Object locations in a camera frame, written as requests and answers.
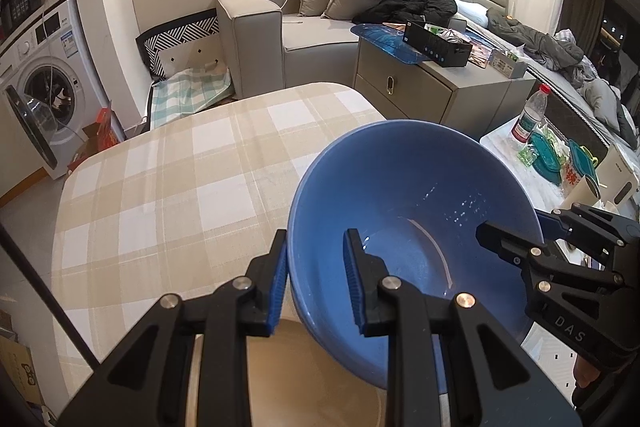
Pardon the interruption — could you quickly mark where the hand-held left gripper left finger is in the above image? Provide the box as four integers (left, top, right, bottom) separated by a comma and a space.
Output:
57, 229, 290, 427

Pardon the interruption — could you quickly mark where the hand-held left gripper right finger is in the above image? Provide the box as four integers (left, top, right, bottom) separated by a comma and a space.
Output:
342, 228, 573, 427

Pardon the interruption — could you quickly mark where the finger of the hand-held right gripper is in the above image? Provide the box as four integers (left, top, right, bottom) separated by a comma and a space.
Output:
475, 221, 621, 289
537, 203, 640, 258

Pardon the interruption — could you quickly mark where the cream ceramic plate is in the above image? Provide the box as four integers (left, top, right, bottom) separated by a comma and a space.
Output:
185, 317, 401, 427

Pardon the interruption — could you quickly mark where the person's right hand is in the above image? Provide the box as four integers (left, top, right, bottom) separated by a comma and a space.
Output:
571, 353, 603, 390

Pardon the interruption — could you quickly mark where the white cup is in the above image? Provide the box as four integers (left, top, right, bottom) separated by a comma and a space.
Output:
562, 167, 601, 210

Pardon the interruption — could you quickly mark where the white dotted floor mat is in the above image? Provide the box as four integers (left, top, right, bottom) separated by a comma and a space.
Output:
520, 322, 581, 408

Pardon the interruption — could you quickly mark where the white small appliance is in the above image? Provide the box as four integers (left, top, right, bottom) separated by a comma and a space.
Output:
597, 144, 640, 208

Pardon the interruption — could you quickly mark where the teal plastic container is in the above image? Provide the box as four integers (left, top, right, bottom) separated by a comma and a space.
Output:
527, 132, 568, 185

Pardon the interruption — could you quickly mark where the white side table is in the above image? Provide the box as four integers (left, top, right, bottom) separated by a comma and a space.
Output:
480, 117, 640, 268

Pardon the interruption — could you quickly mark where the clear water bottle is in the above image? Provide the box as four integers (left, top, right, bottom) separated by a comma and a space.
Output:
510, 83, 551, 144

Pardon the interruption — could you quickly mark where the tissue box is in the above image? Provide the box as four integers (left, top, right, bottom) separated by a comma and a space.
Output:
490, 48, 528, 79

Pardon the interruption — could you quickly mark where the grey nightstand cabinet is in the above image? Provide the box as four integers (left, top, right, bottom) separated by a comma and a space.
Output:
352, 42, 538, 138

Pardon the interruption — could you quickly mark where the grey jacket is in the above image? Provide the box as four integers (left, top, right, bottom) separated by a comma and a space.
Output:
487, 7, 586, 70

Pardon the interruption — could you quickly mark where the black rectangular box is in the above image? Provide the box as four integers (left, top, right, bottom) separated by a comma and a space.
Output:
402, 21, 473, 68

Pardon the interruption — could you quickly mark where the green checked cloth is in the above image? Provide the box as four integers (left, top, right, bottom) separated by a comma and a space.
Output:
149, 67, 233, 128

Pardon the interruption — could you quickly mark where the grey fabric sofa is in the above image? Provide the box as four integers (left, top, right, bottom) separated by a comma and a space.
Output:
216, 0, 416, 100

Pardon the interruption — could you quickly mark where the red cardboard box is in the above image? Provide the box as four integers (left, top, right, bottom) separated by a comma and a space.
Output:
67, 107, 123, 172

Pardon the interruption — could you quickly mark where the black jacket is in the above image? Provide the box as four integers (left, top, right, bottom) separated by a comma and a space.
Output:
352, 0, 458, 28

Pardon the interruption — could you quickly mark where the black white patterned basket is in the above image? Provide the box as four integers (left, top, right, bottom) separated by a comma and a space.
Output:
136, 9, 221, 80

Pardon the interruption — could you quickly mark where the brown cardboard box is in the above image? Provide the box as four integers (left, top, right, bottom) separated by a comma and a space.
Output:
0, 307, 46, 408

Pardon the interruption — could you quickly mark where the white washing machine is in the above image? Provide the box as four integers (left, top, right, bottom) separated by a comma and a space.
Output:
0, 0, 118, 180

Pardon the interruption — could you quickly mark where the black pressure cooker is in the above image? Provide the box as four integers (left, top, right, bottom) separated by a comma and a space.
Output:
0, 0, 41, 35

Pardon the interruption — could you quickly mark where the black cable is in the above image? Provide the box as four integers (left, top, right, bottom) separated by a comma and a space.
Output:
0, 222, 101, 370

